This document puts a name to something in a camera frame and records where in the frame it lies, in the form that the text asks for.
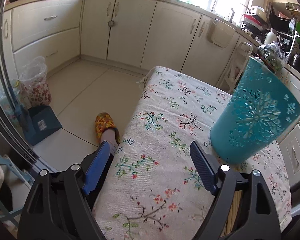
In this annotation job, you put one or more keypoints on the leftmost beige chopstick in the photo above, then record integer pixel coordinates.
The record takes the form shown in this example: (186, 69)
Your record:
(233, 212)

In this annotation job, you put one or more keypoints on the floral bin with plastic bag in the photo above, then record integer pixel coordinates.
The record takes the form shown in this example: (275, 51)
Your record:
(33, 79)

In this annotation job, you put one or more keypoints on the teal perforated plastic basket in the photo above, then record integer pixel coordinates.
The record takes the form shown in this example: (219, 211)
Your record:
(260, 110)

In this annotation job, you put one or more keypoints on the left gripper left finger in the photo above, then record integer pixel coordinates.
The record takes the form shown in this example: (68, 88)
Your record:
(59, 205)

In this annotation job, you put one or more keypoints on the white hanging bin on door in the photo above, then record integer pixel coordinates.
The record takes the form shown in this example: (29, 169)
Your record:
(220, 33)

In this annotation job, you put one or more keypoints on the floral white tablecloth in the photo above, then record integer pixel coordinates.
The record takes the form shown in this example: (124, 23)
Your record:
(153, 190)

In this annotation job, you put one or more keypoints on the dish rack with dishes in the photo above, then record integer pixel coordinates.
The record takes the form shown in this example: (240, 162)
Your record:
(258, 23)

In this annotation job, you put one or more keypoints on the dark blue cardboard box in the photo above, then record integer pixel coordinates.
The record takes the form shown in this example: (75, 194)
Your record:
(42, 122)

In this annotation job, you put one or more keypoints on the cream kitchen cabinets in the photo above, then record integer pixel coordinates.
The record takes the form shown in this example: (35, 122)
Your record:
(80, 39)

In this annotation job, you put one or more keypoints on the yellow floral slipper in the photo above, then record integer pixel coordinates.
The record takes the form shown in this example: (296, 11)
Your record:
(105, 127)

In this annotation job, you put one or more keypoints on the light blue shelf frame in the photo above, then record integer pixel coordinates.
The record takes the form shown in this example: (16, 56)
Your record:
(15, 185)

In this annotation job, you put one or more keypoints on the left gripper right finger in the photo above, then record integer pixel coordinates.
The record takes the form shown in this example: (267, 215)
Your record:
(256, 216)

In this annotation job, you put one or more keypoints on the white storage rack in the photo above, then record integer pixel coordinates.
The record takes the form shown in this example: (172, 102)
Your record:
(236, 66)

